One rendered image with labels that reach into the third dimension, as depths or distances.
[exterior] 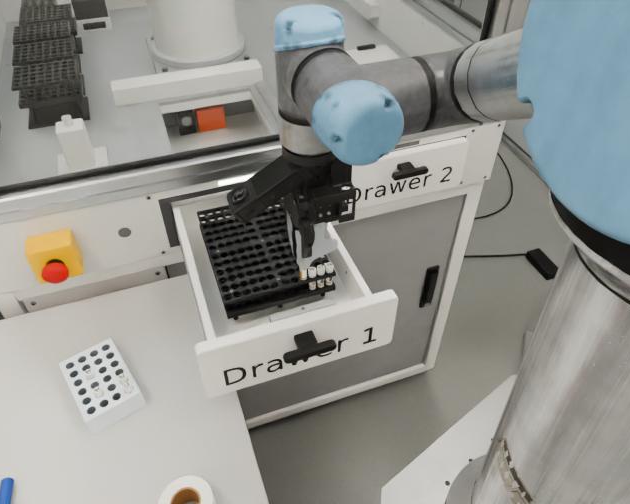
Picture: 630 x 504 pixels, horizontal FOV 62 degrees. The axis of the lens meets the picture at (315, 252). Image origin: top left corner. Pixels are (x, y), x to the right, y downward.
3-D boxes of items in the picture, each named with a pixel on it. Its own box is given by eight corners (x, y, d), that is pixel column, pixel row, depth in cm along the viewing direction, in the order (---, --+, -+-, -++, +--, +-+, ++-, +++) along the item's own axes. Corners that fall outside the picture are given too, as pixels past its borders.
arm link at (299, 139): (289, 132, 59) (268, 98, 64) (291, 166, 62) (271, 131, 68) (351, 119, 61) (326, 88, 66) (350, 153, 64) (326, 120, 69)
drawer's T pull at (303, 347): (337, 350, 72) (337, 343, 71) (285, 365, 70) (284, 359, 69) (328, 330, 74) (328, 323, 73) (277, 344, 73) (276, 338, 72)
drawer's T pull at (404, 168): (428, 174, 101) (429, 168, 100) (393, 181, 100) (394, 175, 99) (419, 163, 104) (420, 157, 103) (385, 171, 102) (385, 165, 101)
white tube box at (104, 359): (146, 405, 81) (141, 391, 79) (92, 435, 78) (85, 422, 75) (116, 351, 89) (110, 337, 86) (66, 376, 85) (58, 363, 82)
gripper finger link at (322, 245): (341, 273, 78) (342, 224, 72) (303, 283, 77) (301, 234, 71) (333, 260, 81) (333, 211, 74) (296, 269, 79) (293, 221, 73)
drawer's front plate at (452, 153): (459, 185, 112) (470, 140, 104) (332, 215, 105) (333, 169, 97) (455, 181, 113) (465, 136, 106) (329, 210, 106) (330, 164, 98)
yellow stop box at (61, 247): (85, 277, 90) (71, 246, 85) (39, 288, 88) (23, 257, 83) (83, 257, 93) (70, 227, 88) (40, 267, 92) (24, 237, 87)
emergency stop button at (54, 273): (72, 282, 87) (64, 265, 84) (46, 288, 86) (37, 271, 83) (72, 270, 89) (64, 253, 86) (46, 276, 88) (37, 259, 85)
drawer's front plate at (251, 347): (391, 343, 83) (399, 296, 75) (207, 399, 76) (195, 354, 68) (386, 334, 84) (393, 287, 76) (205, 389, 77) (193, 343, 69)
